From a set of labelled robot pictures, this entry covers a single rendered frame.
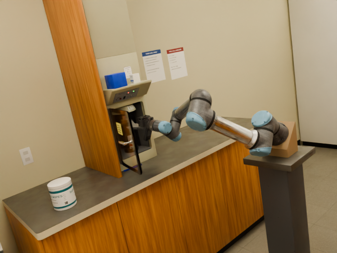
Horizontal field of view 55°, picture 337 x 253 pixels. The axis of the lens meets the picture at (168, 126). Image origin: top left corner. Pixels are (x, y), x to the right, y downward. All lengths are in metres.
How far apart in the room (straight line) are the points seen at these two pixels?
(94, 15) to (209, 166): 1.32
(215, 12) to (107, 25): 1.62
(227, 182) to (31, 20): 1.85
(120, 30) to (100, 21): 0.15
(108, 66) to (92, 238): 1.06
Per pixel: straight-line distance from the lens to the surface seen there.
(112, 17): 2.24
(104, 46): 2.18
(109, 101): 2.11
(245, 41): 3.92
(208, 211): 2.52
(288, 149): 2.05
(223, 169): 2.56
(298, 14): 4.65
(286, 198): 2.14
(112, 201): 1.92
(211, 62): 3.44
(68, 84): 2.40
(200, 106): 1.70
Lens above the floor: 1.70
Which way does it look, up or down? 14 degrees down
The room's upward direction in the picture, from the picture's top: 11 degrees counter-clockwise
